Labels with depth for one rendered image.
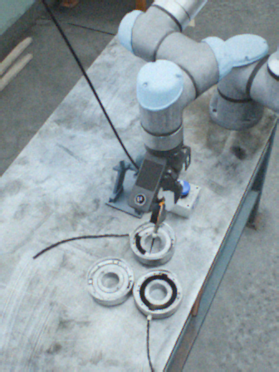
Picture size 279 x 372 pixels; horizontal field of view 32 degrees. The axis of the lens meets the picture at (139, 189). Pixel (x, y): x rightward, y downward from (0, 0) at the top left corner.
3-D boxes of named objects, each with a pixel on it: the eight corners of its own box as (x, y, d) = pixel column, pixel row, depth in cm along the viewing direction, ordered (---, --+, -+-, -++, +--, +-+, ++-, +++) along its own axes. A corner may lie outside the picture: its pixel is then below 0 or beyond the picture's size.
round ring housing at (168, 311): (144, 270, 111) (143, 261, 108) (188, 283, 109) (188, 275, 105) (127, 311, 106) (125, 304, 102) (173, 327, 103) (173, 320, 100)
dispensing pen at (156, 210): (139, 255, 109) (157, 187, 102) (148, 247, 112) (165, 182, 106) (149, 259, 108) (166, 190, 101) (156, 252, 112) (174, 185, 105)
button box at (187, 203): (189, 219, 118) (189, 208, 114) (163, 209, 121) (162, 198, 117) (202, 194, 122) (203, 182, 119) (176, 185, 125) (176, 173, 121)
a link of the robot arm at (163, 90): (197, 69, 78) (159, 97, 75) (195, 117, 87) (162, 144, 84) (161, 48, 81) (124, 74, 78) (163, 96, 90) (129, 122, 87)
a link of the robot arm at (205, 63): (190, 19, 88) (148, 48, 84) (239, 45, 83) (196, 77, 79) (190, 54, 95) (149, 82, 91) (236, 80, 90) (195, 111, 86)
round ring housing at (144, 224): (183, 237, 116) (183, 228, 112) (164, 275, 110) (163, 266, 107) (143, 222, 119) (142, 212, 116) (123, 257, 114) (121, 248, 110)
